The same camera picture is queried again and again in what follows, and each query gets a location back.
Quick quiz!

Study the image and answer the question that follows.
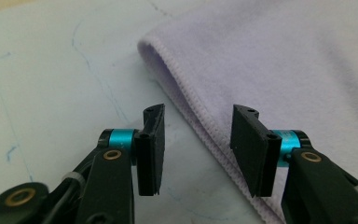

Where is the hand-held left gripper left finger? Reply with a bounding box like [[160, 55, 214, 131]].
[[98, 103, 166, 197]]

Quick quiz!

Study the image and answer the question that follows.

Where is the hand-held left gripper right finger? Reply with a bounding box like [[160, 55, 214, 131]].
[[229, 105, 311, 199]]

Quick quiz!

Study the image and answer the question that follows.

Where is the lavender printed towel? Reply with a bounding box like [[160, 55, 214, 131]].
[[136, 0, 358, 224]]

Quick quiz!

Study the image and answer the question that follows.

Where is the white foam mat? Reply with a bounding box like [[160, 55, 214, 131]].
[[0, 0, 264, 224]]

